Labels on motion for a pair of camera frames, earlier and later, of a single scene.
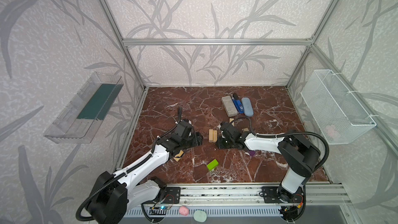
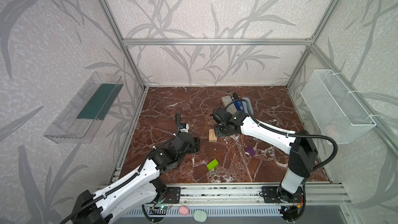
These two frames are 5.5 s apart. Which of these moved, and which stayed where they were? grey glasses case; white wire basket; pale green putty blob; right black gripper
Moved: right black gripper
Stayed: grey glasses case; pale green putty blob; white wire basket
